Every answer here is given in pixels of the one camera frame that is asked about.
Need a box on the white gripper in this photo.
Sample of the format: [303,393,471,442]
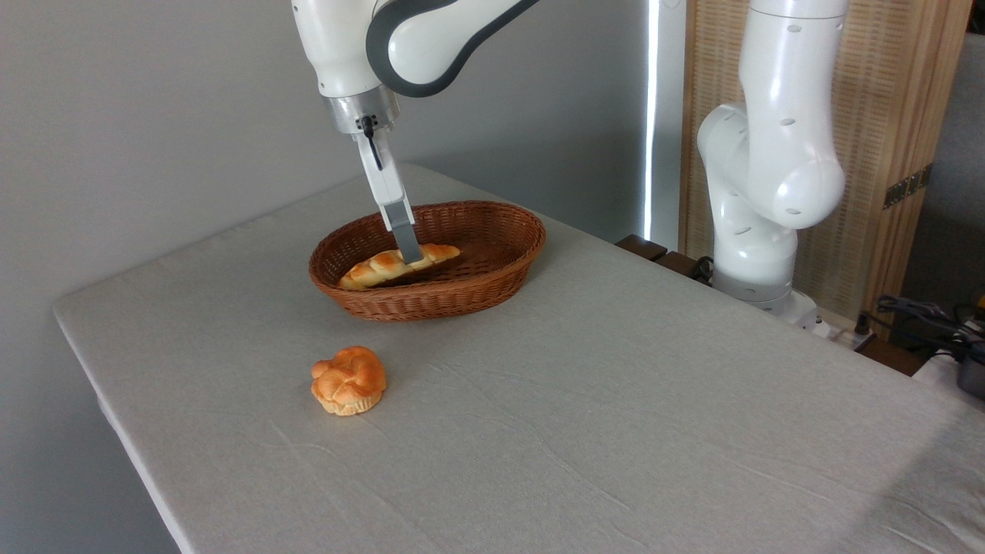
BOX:
[353,129,426,265]

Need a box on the long braided bread loaf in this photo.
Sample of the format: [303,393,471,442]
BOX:
[339,243,462,291]

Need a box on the round knotted bread bun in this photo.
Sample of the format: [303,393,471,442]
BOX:
[311,345,388,417]

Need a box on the brown wicker basket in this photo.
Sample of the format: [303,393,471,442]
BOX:
[309,200,547,322]

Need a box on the dark brown wooden block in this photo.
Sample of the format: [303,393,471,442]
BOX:
[616,235,713,285]

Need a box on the light grey tablecloth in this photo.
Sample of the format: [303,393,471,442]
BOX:
[52,162,985,554]

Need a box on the dark metal screen hinge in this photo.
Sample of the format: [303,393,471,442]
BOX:
[883,163,933,210]

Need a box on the wooden woven folding screen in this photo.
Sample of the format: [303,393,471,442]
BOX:
[681,0,974,339]

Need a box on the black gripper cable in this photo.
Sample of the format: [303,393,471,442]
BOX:
[359,115,384,172]

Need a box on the black cable bundle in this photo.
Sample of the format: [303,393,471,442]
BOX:
[876,295,985,362]

